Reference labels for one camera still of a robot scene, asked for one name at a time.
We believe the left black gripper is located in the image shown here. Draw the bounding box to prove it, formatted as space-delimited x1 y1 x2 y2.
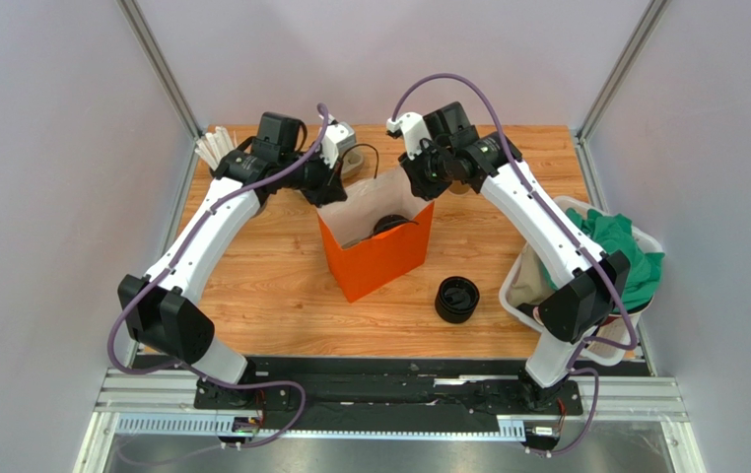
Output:
279 144 348 210

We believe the single black cup lid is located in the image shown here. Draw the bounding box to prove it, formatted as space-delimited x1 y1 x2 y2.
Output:
373 214 417 236

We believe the orange paper bag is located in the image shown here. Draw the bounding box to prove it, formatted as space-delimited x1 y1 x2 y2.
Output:
317 167 435 303

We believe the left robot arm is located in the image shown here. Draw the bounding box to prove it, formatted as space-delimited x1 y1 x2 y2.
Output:
108 104 357 386

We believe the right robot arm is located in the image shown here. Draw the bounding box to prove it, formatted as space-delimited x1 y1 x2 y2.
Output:
386 102 631 411

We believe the stack of black lids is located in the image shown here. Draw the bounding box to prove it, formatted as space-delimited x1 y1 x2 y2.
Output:
434 276 480 324

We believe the white laundry basket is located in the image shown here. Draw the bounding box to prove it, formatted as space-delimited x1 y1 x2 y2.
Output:
499 196 663 367

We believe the beige cloth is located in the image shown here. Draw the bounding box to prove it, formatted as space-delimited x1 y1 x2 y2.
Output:
507 244 554 306

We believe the green cloth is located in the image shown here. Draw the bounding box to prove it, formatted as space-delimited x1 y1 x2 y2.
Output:
565 208 665 314

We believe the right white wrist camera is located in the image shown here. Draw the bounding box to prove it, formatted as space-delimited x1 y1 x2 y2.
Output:
386 112 431 161

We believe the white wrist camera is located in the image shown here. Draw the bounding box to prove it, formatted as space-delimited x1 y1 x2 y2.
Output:
386 112 431 161
317 117 357 173

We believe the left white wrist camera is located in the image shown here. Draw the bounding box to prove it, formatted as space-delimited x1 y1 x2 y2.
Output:
317 117 357 173

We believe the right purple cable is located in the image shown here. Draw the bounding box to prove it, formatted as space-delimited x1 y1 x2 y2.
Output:
389 73 640 457

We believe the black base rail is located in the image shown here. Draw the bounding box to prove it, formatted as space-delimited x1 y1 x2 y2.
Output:
132 354 652 436

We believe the left aluminium frame post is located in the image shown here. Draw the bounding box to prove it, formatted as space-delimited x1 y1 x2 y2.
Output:
117 0 202 139

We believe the aluminium frame post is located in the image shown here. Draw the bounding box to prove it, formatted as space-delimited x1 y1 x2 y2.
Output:
575 0 670 142
117 0 202 139

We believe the right aluminium frame post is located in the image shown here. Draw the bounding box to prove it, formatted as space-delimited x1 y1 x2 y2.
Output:
575 0 670 142

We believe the aluminium front frame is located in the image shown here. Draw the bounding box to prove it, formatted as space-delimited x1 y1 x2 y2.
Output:
73 321 708 473

